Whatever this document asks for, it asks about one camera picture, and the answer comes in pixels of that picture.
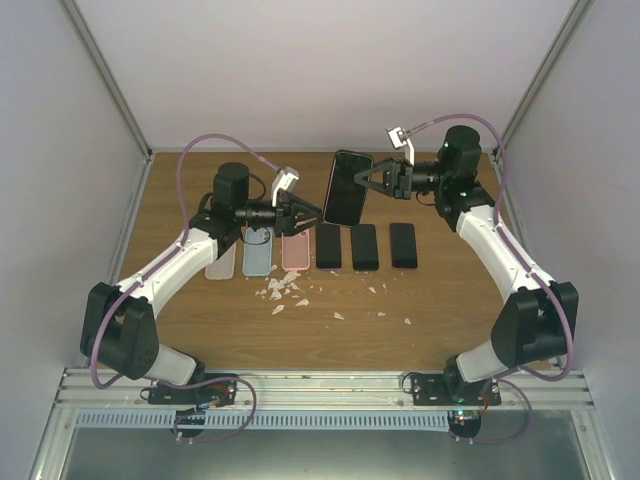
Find pink phone case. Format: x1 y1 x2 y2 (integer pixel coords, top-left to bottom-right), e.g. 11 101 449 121
281 231 311 272

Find purple phone from white case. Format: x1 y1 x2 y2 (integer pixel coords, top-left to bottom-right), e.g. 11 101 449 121
389 223 418 270

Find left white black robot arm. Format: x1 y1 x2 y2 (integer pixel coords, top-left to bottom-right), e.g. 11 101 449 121
80 162 322 404

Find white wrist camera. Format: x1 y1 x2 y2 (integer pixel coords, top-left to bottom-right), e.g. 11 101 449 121
387 127 415 166
271 167 300 207

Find right aluminium corner post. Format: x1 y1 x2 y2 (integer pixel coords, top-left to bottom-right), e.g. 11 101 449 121
502 0 593 145

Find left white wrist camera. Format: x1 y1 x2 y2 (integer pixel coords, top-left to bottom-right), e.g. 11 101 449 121
271 167 300 207

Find aluminium corner post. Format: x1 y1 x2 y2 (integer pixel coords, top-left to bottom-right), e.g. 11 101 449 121
58 0 153 163
502 0 593 145

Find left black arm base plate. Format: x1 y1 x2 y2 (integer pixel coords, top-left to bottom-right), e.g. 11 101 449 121
140 372 238 408

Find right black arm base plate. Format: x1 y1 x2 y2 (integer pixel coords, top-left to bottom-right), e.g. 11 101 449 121
399 368 502 407

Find aluminium front rail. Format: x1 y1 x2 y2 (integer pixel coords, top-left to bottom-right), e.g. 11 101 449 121
54 369 594 411

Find white debris flakes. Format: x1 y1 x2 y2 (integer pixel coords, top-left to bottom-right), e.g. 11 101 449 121
235 269 418 330

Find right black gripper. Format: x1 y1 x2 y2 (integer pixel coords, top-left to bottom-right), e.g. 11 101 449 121
352 156 449 201

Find left aluminium corner post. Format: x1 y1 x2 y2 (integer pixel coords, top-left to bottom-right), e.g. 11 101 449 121
58 0 153 163

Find purple black phone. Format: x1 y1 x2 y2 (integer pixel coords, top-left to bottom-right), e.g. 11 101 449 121
316 223 342 270

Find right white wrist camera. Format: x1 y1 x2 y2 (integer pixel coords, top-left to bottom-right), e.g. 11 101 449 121
387 127 415 166

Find grey slotted cable duct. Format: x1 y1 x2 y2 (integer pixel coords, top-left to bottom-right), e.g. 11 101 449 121
76 409 449 432

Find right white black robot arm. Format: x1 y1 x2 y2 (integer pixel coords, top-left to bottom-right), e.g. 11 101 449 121
354 125 579 405

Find black phone from blue case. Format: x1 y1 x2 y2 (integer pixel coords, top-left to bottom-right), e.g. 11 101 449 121
350 224 379 272

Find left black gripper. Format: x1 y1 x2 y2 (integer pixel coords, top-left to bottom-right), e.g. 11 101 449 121
237 194 325 238

